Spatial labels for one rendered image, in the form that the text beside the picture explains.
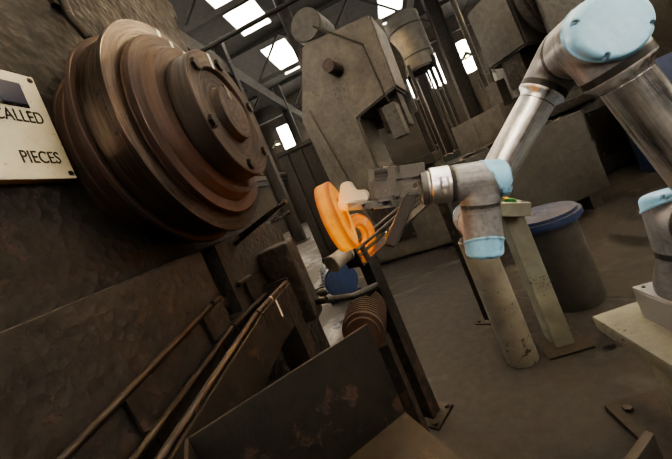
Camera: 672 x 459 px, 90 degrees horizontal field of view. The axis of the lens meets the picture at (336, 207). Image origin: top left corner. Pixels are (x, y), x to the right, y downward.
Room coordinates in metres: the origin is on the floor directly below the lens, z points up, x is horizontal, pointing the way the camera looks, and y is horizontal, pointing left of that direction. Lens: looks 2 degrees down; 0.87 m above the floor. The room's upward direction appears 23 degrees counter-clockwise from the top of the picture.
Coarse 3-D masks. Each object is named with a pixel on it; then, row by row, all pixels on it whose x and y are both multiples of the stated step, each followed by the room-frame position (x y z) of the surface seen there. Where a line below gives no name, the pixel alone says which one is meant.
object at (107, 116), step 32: (128, 32) 0.64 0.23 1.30; (160, 32) 0.76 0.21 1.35; (96, 64) 0.54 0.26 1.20; (96, 96) 0.54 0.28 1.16; (96, 128) 0.54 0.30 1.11; (128, 128) 0.53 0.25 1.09; (128, 160) 0.55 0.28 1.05; (160, 192) 0.58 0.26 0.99; (256, 192) 0.91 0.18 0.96; (192, 224) 0.65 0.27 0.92; (224, 224) 0.69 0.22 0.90
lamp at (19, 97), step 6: (0, 84) 0.51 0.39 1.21; (6, 84) 0.52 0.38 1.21; (12, 84) 0.53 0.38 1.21; (18, 84) 0.54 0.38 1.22; (0, 90) 0.51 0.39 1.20; (6, 90) 0.51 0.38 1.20; (12, 90) 0.52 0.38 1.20; (18, 90) 0.53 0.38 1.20; (0, 96) 0.50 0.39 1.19; (6, 96) 0.51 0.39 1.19; (12, 96) 0.52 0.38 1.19; (18, 96) 0.53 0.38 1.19; (24, 96) 0.54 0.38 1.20; (12, 102) 0.52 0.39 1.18; (18, 102) 0.52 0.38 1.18; (24, 102) 0.53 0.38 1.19
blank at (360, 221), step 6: (354, 216) 1.19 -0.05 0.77; (360, 216) 1.21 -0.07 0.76; (354, 222) 1.18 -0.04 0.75; (360, 222) 1.20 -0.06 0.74; (366, 222) 1.22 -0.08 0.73; (360, 228) 1.22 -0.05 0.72; (366, 228) 1.21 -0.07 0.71; (372, 228) 1.23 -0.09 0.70; (366, 234) 1.21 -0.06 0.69; (372, 240) 1.22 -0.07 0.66; (366, 246) 1.19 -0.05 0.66; (372, 246) 1.21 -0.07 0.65
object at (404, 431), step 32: (352, 352) 0.36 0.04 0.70; (288, 384) 0.33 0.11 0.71; (320, 384) 0.35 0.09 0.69; (352, 384) 0.36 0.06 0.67; (384, 384) 0.37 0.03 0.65; (224, 416) 0.31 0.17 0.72; (256, 416) 0.32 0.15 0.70; (288, 416) 0.33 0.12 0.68; (320, 416) 0.34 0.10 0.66; (352, 416) 0.35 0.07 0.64; (384, 416) 0.37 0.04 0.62; (192, 448) 0.29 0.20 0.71; (224, 448) 0.30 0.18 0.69; (256, 448) 0.31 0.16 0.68; (288, 448) 0.32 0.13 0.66; (320, 448) 0.34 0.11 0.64; (352, 448) 0.35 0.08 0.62; (384, 448) 0.34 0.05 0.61; (416, 448) 0.33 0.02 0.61; (448, 448) 0.31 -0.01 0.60; (640, 448) 0.14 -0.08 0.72
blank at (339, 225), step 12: (324, 192) 0.67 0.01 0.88; (336, 192) 0.75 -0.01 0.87; (324, 204) 0.66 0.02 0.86; (336, 204) 0.69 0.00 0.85; (324, 216) 0.65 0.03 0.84; (336, 216) 0.65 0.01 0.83; (348, 216) 0.76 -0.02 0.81; (336, 228) 0.65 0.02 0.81; (348, 228) 0.70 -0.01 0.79; (336, 240) 0.66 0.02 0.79; (348, 240) 0.66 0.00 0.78
